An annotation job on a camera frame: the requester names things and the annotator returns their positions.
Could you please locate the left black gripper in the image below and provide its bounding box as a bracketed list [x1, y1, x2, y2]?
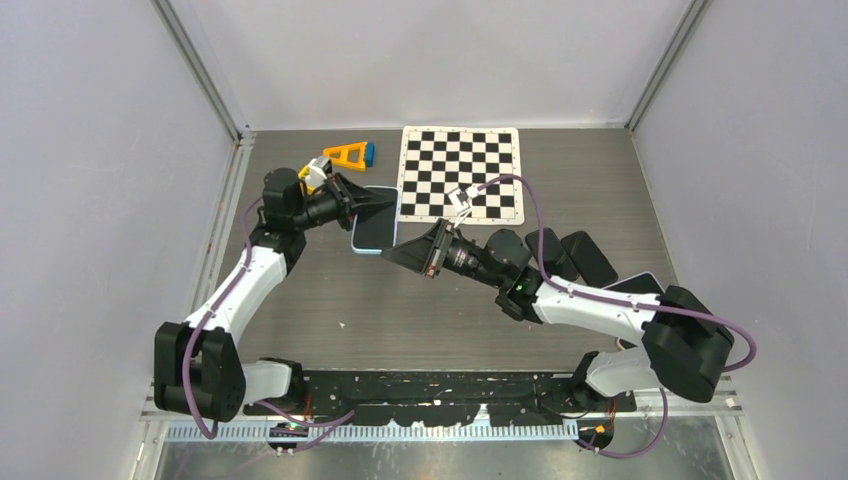
[293, 174, 394, 233]

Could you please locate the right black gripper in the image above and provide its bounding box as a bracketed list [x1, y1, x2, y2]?
[384, 217, 507, 288]

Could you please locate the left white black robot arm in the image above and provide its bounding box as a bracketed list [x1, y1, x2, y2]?
[153, 168, 399, 438]

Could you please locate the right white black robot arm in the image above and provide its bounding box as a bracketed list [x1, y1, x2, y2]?
[381, 220, 734, 411]

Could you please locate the black phone case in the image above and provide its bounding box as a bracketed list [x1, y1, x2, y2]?
[560, 231, 619, 288]
[524, 227, 579, 281]

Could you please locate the black phone case far right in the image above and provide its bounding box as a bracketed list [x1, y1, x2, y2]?
[560, 231, 619, 288]

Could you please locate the phone with pink edge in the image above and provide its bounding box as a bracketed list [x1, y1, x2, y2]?
[615, 338, 636, 351]

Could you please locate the phone with white edge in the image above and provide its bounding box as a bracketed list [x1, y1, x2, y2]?
[606, 272, 665, 295]

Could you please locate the orange triangle toy block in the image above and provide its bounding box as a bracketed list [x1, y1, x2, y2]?
[322, 141, 376, 172]

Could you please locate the yellow red blue toy block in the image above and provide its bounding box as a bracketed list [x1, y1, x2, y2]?
[298, 159, 323, 193]

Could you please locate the black white checkerboard mat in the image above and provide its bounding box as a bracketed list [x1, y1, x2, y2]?
[397, 126, 522, 223]

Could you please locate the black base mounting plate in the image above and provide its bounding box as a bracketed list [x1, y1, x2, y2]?
[244, 370, 636, 427]

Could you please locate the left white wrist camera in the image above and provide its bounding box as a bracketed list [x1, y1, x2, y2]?
[306, 156, 332, 194]

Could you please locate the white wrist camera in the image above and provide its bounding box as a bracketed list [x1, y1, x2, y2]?
[447, 185, 480, 228]
[306, 156, 332, 194]

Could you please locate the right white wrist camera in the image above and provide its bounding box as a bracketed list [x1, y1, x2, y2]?
[447, 185, 480, 228]

